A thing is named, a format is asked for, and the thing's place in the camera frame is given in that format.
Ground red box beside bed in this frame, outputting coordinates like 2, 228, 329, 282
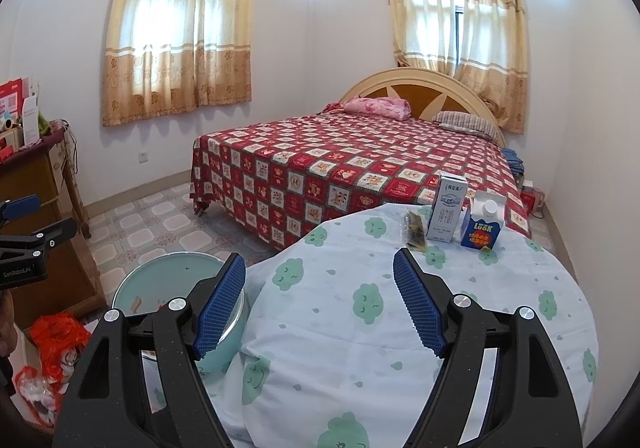
521, 179, 546, 215

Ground brown wooden cabinet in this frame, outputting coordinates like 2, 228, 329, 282
0, 120, 109, 329

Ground small dark foil packet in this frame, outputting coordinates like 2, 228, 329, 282
404, 211, 427, 253

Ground red and white boxes on cabinet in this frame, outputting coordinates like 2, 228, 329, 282
0, 76, 52, 163

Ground person's hand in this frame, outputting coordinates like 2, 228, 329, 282
0, 290, 17, 357

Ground beige wooden headboard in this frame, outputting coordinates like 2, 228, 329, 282
340, 67, 506, 147

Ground teal round trash bin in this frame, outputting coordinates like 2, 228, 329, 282
112, 252, 248, 383

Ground bed with red quilt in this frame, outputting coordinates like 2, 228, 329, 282
190, 110, 530, 250

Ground orange plastic bag on floor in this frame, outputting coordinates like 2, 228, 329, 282
29, 312, 91, 386

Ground striped pillow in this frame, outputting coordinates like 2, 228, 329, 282
432, 111, 499, 145

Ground right beige curtain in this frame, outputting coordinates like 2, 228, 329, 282
388, 0, 529, 134

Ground pink pillow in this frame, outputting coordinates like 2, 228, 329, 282
343, 97, 411, 121

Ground light blue patterned tablecloth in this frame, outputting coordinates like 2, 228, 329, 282
205, 204, 599, 447

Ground folded blue cloth stack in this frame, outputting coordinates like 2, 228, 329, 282
502, 148, 525, 177

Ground grey white milk carton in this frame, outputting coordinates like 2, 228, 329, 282
426, 171, 468, 243

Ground blue white capped carton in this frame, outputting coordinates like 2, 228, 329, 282
460, 191, 506, 250

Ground beige curtain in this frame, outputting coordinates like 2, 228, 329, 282
388, 0, 529, 134
101, 0, 253, 127

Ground left beige curtain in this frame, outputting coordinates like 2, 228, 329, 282
101, 0, 253, 127

